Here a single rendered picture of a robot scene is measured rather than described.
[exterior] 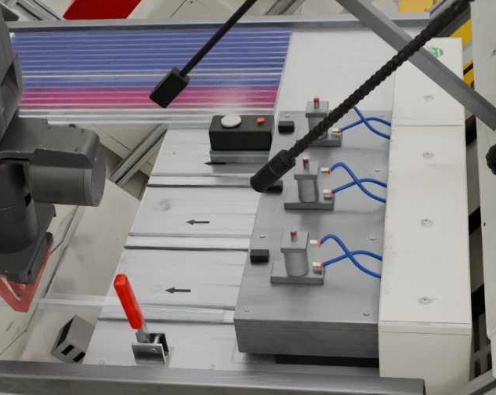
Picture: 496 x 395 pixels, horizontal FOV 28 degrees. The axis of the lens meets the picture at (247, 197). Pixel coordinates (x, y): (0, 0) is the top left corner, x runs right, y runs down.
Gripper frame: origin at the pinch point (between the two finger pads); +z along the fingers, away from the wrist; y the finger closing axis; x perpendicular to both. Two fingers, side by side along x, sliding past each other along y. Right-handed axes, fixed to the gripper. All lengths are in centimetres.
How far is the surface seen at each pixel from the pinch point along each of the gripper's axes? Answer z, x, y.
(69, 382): 0.0, -7.9, -10.0
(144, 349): -2.4, -14.7, -7.0
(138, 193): 98, 26, 134
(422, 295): -10.9, -40.0, -4.5
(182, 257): -0.2, -15.2, 8.5
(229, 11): 40, 0, 135
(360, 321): -8.3, -34.7, -6.0
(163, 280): -0.1, -13.9, 4.7
